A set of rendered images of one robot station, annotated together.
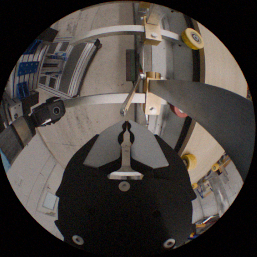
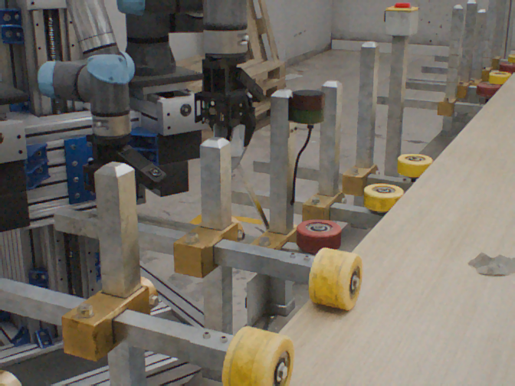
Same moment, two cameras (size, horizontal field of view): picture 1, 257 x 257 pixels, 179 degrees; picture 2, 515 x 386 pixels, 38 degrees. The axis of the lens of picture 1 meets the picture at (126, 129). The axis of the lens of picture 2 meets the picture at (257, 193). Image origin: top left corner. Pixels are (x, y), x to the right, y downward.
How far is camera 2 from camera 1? 1.37 m
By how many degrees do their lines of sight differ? 99
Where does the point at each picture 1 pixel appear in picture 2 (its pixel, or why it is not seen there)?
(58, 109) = (158, 174)
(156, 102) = (275, 239)
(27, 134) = (123, 128)
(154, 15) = (323, 173)
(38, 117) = (131, 153)
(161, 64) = not seen: hidden behind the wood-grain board
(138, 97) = (250, 237)
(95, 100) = (188, 226)
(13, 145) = (124, 102)
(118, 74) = not seen: outside the picture
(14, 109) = (14, 134)
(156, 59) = not seen: hidden behind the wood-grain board
